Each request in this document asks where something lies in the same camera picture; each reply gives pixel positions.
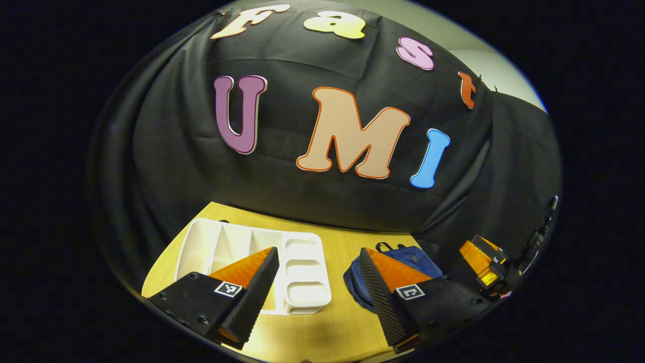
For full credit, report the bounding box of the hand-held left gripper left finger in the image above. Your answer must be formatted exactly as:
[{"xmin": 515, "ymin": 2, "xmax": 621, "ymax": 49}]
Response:
[{"xmin": 146, "ymin": 246, "xmax": 281, "ymax": 351}]

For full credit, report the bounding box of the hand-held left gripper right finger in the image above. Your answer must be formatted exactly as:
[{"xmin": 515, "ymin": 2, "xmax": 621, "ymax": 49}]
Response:
[{"xmin": 357, "ymin": 247, "xmax": 497, "ymax": 353}]

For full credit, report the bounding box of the blue schoolbag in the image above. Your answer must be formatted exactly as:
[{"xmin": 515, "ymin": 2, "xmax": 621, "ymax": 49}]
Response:
[{"xmin": 343, "ymin": 242, "xmax": 444, "ymax": 313}]

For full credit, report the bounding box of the white plastic bookshelf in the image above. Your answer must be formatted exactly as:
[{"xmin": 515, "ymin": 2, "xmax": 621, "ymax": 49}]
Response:
[{"xmin": 175, "ymin": 218, "xmax": 333, "ymax": 316}]

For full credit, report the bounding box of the black backdrop cloth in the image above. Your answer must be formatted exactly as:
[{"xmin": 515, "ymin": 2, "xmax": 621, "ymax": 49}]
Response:
[{"xmin": 88, "ymin": 3, "xmax": 562, "ymax": 294}]

